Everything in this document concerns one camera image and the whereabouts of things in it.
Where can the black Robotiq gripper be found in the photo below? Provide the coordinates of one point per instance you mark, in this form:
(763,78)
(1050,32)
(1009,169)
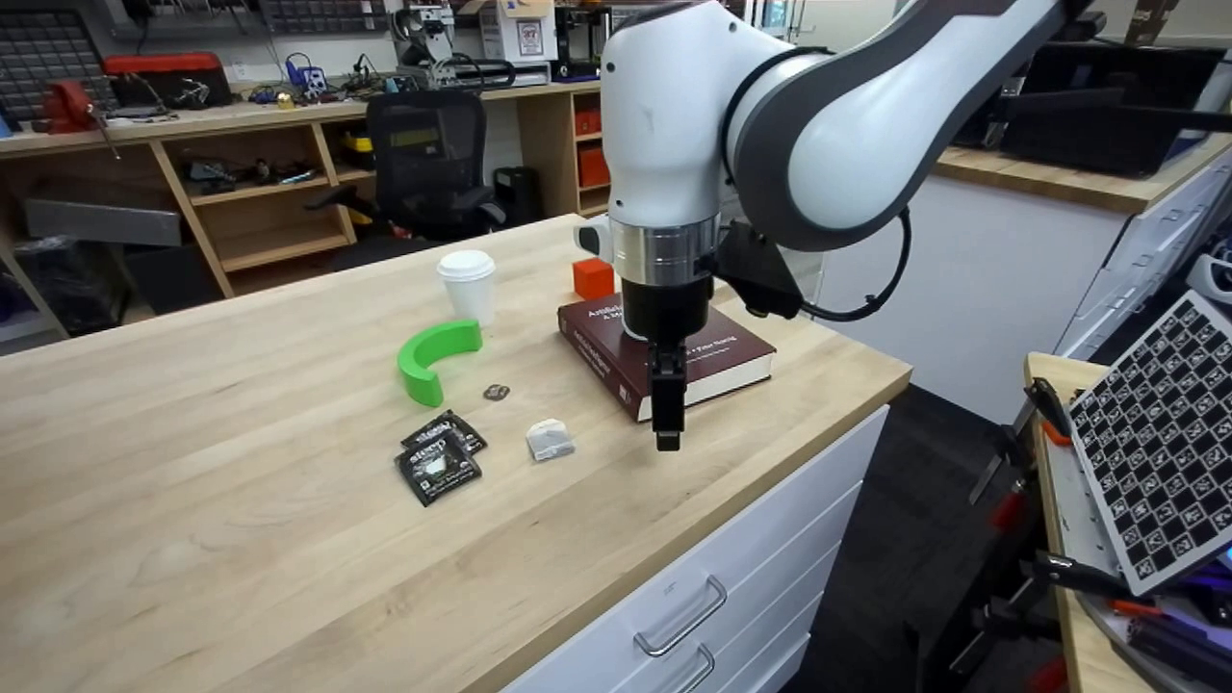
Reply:
(667,311)

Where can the grey white teabag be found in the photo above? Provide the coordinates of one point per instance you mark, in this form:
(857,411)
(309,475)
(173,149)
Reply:
(547,440)

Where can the small dark teabag tag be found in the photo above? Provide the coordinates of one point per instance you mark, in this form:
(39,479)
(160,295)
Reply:
(493,390)

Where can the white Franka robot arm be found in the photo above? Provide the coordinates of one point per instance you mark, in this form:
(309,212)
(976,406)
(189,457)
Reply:
(681,118)

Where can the white lidded paper cup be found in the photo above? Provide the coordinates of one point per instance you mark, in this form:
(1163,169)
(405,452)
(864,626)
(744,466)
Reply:
(467,286)

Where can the maroon hardcover book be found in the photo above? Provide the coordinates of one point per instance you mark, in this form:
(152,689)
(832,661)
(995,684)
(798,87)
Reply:
(726,358)

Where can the orange cube block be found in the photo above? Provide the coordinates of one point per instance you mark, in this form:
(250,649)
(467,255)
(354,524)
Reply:
(591,277)

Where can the white drawer cabinet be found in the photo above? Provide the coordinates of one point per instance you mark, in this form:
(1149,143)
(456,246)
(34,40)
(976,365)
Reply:
(773,562)

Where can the black foil packet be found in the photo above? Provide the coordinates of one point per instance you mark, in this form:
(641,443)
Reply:
(442,471)
(456,425)

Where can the green curved plastic piece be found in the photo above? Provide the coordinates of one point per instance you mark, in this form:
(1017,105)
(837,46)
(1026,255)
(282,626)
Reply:
(420,365)

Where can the tall orange storage bin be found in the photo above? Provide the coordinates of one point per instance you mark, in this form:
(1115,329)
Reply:
(591,166)

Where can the black box under workbench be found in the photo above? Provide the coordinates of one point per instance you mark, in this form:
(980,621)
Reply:
(517,193)

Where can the long wooden workbench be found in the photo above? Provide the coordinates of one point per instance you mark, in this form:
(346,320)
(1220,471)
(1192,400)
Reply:
(547,141)

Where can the flat orange storage bin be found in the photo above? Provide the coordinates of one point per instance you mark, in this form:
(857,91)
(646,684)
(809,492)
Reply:
(588,121)

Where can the black office chair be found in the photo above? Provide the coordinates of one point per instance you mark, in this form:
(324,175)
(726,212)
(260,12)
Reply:
(428,158)

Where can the white cabinet with wood top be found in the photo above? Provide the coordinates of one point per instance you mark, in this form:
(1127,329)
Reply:
(1004,295)

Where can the black red tripod stand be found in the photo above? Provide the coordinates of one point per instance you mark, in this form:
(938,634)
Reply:
(1008,513)

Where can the black white checkerboard panel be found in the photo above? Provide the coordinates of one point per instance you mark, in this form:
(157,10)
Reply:
(1160,443)

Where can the black equipment on cabinet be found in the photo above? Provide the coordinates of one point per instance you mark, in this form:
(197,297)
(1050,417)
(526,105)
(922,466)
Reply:
(1102,130)

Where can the grey flat board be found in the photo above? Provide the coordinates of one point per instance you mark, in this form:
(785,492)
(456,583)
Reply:
(102,222)

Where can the red black toolbox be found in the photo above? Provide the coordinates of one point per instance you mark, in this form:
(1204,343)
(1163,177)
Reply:
(169,67)

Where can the red bench vise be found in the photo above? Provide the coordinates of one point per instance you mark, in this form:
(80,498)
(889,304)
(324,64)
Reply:
(69,105)

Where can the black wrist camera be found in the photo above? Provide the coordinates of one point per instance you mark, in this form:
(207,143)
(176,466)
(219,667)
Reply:
(762,276)

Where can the black frame 3D printer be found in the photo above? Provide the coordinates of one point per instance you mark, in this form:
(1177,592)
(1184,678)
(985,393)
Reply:
(579,40)

